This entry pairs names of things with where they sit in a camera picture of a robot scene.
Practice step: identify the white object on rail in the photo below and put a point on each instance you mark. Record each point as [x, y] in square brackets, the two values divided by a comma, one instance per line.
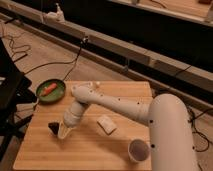
[57, 16]

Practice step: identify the orange carrot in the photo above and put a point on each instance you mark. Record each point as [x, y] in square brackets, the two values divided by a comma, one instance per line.
[47, 90]

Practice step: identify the black chair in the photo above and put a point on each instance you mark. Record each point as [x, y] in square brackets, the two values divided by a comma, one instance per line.
[14, 90]

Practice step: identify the black eraser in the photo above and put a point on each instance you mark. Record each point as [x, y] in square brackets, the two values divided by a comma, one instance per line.
[54, 127]

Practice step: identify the green frying pan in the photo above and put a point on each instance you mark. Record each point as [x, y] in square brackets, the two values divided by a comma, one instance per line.
[55, 96]

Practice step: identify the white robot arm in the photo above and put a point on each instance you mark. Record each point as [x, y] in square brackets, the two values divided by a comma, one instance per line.
[172, 146]

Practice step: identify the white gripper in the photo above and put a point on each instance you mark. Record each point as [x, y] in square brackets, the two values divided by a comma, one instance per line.
[63, 131]

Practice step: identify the wooden table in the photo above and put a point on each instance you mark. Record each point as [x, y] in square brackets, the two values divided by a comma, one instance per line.
[87, 148]

